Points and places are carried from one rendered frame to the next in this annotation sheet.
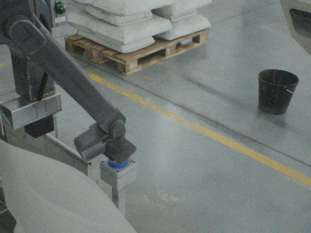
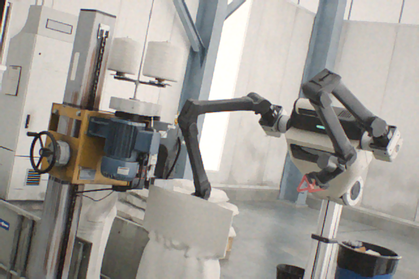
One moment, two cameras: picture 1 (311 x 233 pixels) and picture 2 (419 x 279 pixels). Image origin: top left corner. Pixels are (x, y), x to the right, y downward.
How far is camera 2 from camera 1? 196 cm
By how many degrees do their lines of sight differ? 27
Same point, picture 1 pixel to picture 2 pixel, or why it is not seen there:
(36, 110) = (163, 183)
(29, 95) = (162, 175)
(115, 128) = (206, 191)
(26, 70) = (165, 161)
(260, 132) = not seen: outside the picture
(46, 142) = (139, 231)
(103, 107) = (204, 178)
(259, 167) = not seen: outside the picture
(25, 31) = (194, 128)
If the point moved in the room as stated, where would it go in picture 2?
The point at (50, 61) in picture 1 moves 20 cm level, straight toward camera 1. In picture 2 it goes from (193, 145) to (205, 150)
